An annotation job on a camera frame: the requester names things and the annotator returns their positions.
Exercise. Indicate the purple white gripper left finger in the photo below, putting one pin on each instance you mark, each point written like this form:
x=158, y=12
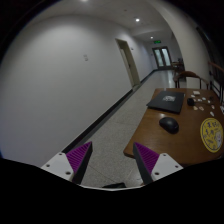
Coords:
x=70, y=166

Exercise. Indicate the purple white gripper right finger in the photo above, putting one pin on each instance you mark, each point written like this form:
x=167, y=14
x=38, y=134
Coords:
x=153, y=166

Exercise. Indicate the black computer mouse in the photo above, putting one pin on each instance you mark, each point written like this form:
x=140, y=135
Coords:
x=169, y=124

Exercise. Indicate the black mouse pad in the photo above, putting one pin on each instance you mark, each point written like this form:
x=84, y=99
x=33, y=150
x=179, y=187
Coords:
x=167, y=101

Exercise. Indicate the wooden table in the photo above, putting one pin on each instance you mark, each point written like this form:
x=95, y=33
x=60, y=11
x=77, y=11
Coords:
x=186, y=146

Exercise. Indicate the yellow round sticker coaster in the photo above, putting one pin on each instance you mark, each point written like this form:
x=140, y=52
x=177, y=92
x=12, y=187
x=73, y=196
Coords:
x=212, y=136

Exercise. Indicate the small black round object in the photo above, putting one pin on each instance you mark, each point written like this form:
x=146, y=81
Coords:
x=190, y=102

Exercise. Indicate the wooden chair with armrests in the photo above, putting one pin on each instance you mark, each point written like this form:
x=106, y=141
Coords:
x=190, y=75

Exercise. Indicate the glass double door far end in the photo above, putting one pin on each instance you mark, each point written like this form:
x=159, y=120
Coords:
x=162, y=58

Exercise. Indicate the green exit sign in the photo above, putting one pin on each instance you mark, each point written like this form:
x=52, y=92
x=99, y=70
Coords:
x=157, y=42

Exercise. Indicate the beige door in wall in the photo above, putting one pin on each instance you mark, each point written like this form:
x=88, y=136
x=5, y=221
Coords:
x=129, y=62

